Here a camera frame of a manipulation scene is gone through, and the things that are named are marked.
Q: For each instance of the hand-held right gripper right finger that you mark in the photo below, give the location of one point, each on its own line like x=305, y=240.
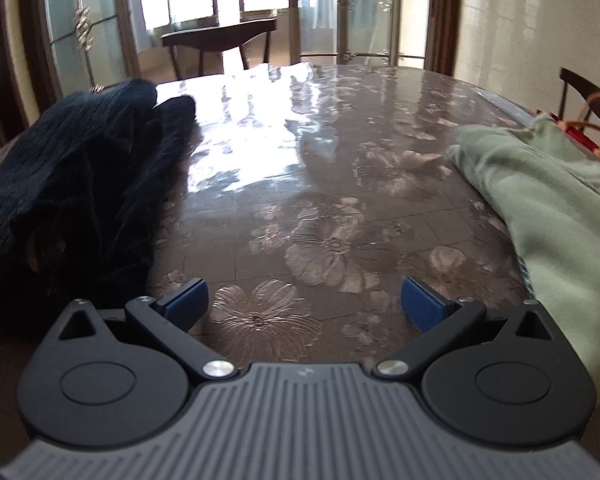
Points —
x=422, y=305

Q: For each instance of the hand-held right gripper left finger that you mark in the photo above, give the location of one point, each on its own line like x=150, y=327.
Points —
x=187, y=301

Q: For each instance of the light green sweatshirt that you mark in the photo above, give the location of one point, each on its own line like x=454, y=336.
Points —
x=555, y=220

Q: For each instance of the dark navy snap-button jacket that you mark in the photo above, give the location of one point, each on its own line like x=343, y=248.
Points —
x=70, y=160

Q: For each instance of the dark wooden chair by door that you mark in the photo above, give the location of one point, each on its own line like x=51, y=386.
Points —
x=220, y=32

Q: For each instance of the glass sliding door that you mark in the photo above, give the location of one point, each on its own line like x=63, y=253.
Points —
x=105, y=35
x=375, y=25

